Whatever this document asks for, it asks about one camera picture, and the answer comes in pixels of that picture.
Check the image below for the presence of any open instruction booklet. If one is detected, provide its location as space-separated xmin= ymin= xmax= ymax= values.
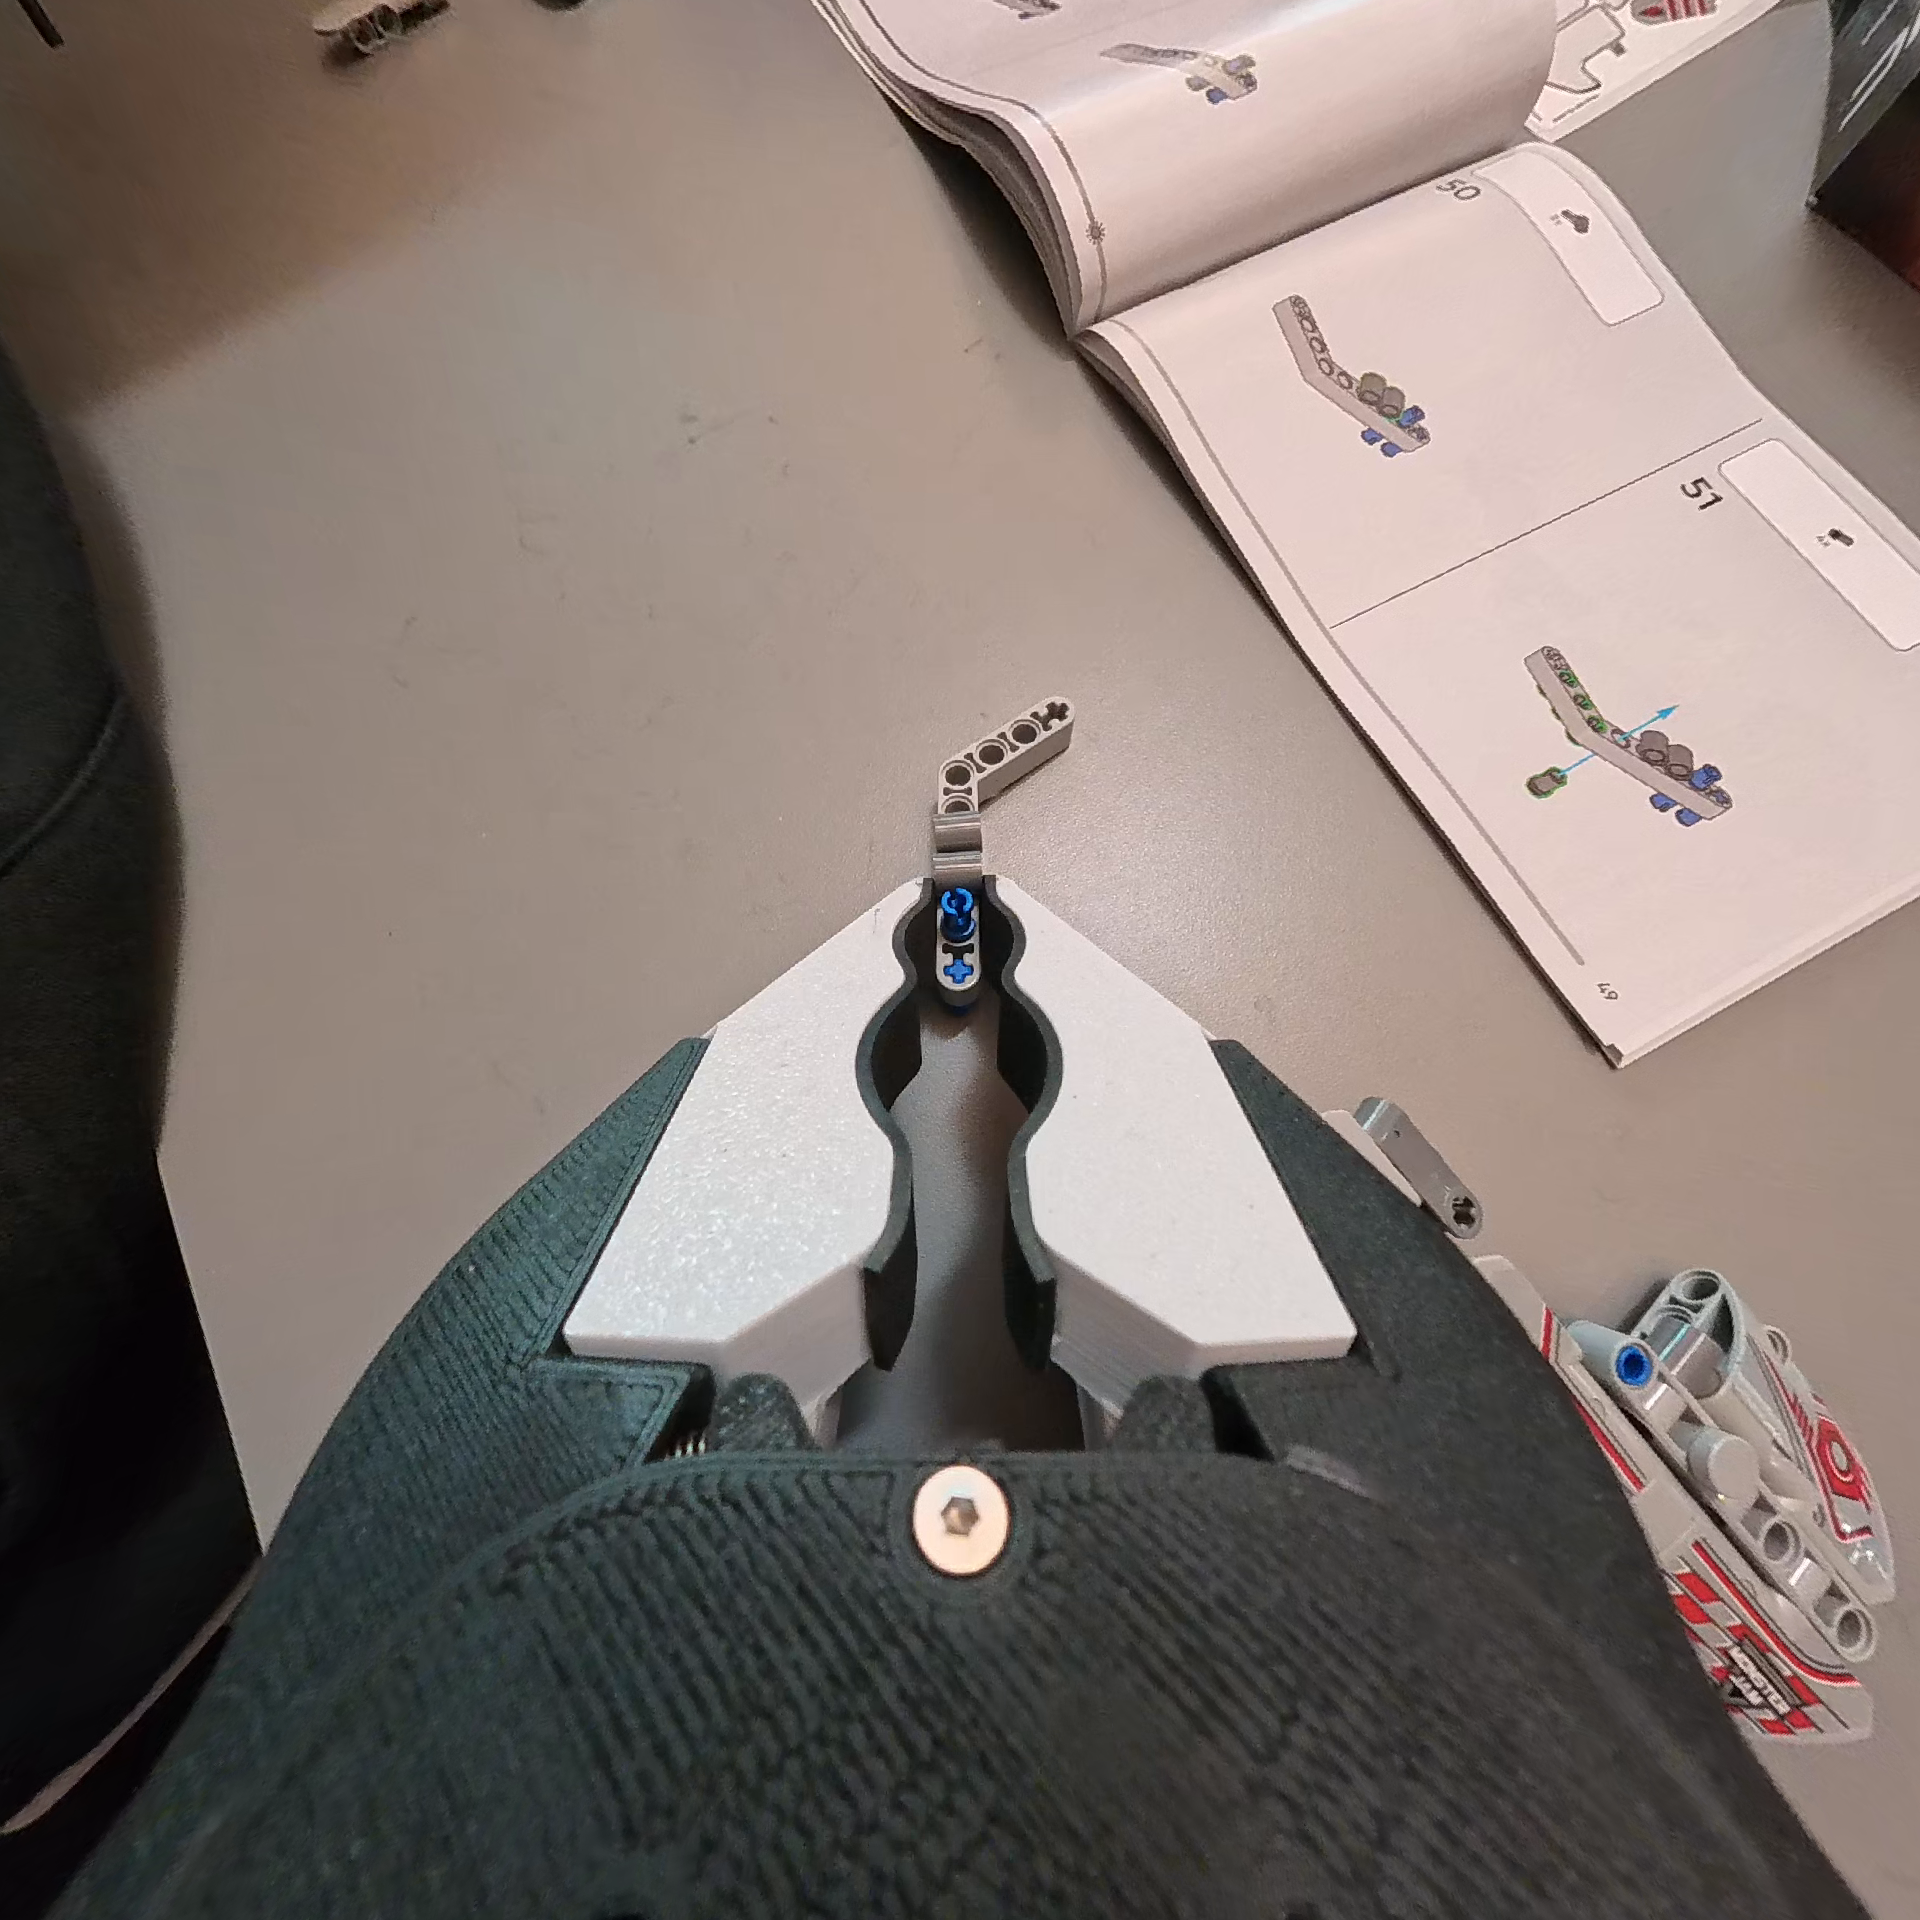
xmin=816 ymin=0 xmax=1920 ymax=1073

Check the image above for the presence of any grey toy axle connector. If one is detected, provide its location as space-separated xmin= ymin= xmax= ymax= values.
xmin=1320 ymin=1096 xmax=1490 ymax=1242

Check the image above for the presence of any grey red-striped toy model section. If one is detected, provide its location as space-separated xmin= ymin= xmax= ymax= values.
xmin=1476 ymin=1252 xmax=1898 ymax=1745

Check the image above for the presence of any dark cardboard box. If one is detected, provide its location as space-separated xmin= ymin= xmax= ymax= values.
xmin=1806 ymin=0 xmax=1920 ymax=230

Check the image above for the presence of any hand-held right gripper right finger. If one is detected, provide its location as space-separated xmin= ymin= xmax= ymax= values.
xmin=977 ymin=883 xmax=1360 ymax=1445

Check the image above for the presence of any white printed sheet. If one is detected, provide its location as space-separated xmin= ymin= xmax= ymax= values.
xmin=1528 ymin=0 xmax=1789 ymax=146

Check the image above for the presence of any person's dark clothing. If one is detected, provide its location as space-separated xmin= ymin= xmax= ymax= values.
xmin=0 ymin=342 xmax=274 ymax=1853

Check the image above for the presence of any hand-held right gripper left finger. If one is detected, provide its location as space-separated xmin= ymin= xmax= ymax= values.
xmin=564 ymin=883 xmax=940 ymax=1454

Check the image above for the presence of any grey bent toy beam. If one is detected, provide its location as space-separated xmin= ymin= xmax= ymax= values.
xmin=929 ymin=696 xmax=1086 ymax=1037

